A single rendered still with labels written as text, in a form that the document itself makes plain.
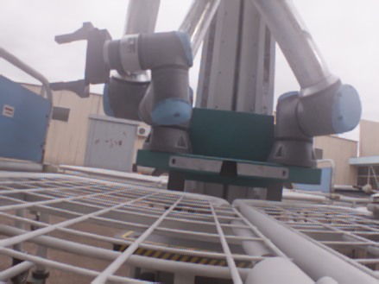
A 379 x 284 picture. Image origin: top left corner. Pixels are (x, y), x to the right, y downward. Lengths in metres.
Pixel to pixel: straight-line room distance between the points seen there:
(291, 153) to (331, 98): 0.24
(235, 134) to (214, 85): 0.24
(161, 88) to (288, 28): 0.44
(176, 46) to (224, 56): 0.69
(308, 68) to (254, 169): 0.37
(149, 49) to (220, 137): 0.57
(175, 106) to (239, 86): 0.69
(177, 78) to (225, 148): 0.55
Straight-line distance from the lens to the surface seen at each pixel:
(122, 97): 0.96
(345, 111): 0.85
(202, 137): 1.08
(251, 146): 1.08
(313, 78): 0.85
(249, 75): 1.25
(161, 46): 0.62
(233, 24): 1.37
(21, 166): 0.80
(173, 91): 0.58
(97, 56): 0.67
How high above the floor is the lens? 0.55
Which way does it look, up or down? 8 degrees up
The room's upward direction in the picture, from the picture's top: 7 degrees clockwise
